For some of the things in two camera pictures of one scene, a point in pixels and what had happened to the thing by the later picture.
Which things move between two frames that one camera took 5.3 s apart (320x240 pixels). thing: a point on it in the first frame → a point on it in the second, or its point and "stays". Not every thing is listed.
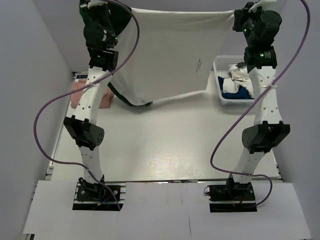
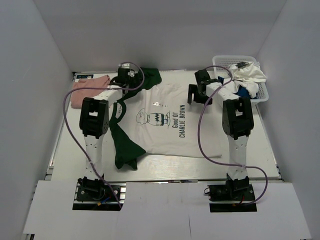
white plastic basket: [221, 66] stays
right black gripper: [242, 14] → [192, 89]
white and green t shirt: [176, 52] → [154, 118]
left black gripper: [86, 10] → [134, 85]
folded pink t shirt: [76, 97] stays
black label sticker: [82, 76] stays
